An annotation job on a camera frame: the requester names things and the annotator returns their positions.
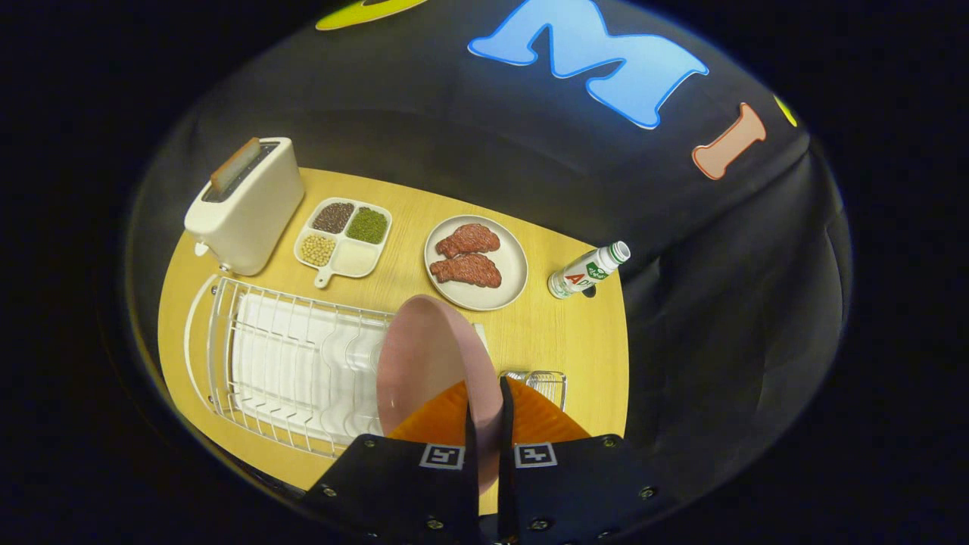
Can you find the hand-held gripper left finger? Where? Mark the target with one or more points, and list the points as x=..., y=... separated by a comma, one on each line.
x=394, y=484

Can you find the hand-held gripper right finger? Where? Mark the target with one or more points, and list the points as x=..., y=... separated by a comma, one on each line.
x=506, y=469

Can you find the pink plate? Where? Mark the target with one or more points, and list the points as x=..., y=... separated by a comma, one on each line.
x=424, y=363

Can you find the round cream plate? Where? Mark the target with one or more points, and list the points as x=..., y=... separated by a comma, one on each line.
x=515, y=265

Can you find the white drip tray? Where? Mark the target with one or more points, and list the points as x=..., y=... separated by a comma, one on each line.
x=280, y=356

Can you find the red steak piece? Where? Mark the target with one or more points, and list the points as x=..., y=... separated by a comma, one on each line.
x=469, y=238
x=469, y=270

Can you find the white green-label drink bottle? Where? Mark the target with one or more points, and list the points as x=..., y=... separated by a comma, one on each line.
x=583, y=272

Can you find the white divided bean tray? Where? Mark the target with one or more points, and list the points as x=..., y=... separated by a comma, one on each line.
x=352, y=259

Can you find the white toaster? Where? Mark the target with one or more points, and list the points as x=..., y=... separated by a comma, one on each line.
x=250, y=219

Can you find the black backdrop cloth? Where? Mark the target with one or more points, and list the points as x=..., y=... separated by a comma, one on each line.
x=454, y=129

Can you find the brown toast slice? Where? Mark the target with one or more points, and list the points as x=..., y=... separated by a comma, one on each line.
x=232, y=170

